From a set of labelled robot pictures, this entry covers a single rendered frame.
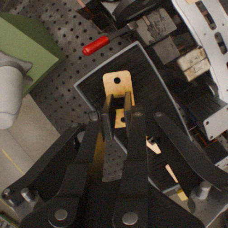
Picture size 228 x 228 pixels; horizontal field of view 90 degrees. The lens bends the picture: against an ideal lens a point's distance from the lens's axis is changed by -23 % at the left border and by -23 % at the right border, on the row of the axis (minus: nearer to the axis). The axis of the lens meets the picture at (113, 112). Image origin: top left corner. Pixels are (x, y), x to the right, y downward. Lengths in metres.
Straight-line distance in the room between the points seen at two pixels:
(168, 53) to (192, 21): 0.18
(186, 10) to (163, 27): 0.15
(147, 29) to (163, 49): 0.06
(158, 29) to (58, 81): 0.60
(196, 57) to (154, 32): 0.12
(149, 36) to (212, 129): 0.29
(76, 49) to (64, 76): 0.15
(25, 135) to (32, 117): 0.35
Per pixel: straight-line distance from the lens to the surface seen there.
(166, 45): 0.33
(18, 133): 2.26
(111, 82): 0.21
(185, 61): 0.37
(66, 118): 0.86
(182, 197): 0.51
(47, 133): 1.93
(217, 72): 0.51
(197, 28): 0.48
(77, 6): 0.38
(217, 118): 0.42
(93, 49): 0.27
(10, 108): 0.52
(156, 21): 0.36
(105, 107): 0.16
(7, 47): 0.65
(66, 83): 0.79
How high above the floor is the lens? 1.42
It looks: 67 degrees down
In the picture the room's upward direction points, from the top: 169 degrees counter-clockwise
